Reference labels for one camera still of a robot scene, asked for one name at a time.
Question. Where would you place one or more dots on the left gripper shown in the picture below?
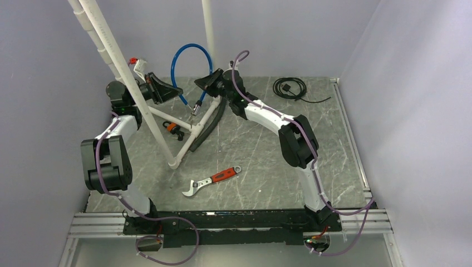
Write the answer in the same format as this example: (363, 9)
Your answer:
(162, 92)

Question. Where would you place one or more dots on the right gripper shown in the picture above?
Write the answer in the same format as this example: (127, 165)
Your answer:
(209, 82)

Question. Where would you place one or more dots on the blue cable lock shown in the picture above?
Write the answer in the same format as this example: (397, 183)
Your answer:
(191, 69)

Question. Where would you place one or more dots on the silver lock keys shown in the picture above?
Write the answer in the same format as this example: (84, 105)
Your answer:
(191, 119)

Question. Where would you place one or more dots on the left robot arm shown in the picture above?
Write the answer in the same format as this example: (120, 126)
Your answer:
(106, 165)

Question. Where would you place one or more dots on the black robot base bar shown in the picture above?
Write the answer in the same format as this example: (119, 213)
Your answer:
(225, 227)

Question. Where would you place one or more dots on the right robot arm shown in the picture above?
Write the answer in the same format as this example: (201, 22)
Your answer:
(297, 141)

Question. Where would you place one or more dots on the orange black padlock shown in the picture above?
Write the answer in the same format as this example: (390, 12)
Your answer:
(171, 127)

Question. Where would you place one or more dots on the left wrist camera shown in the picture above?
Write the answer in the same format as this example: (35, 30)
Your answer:
(139, 66)

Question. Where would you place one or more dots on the white PVC pipe frame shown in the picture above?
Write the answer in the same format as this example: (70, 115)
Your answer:
(132, 88)

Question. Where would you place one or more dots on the red handled adjustable wrench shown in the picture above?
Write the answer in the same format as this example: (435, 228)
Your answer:
(195, 186)

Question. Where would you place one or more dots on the aluminium rail frame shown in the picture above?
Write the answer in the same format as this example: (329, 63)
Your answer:
(102, 225)

